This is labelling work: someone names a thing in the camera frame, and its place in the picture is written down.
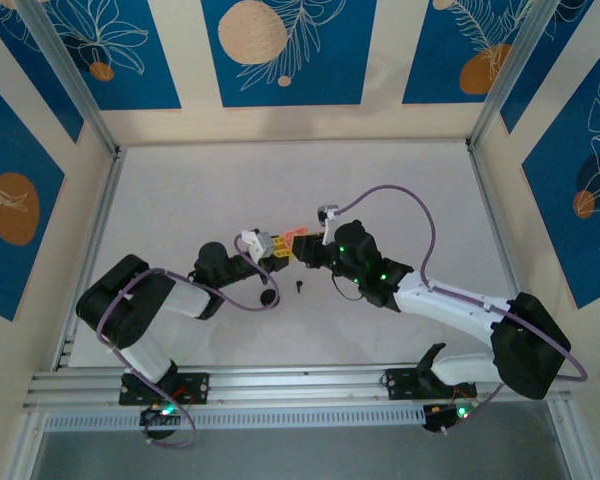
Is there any aluminium frame post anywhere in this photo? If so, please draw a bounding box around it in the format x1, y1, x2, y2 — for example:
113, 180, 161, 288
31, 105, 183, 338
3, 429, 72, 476
15, 0, 121, 159
467, 0, 556, 151

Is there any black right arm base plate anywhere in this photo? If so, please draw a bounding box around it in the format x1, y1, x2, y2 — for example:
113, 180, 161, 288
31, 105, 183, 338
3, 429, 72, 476
383, 367, 479, 401

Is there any aluminium front frame rail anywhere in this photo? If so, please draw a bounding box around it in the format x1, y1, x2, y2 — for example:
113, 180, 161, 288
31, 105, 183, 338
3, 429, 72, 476
22, 363, 576, 414

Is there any pink earbud charging case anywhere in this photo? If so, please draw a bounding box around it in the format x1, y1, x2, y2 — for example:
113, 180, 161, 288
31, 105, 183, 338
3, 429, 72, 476
282, 224, 311, 244

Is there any aluminium frame leg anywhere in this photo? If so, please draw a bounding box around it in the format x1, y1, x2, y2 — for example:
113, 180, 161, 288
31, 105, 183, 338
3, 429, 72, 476
7, 412, 49, 480
547, 399, 594, 480

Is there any grey slotted cable tray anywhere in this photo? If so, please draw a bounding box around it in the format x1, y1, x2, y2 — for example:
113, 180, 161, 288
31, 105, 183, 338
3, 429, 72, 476
42, 403, 426, 432

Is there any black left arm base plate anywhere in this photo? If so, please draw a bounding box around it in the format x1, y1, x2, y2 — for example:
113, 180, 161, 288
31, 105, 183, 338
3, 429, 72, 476
118, 370, 211, 407

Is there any aluminium side table rail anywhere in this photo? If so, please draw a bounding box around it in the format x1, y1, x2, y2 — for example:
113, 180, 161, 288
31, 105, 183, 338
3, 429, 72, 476
467, 142, 521, 299
52, 147, 129, 371

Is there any black controller board green light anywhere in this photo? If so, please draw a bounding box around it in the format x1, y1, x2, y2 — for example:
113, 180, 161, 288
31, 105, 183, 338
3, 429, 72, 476
139, 403, 182, 441
422, 401, 481, 436

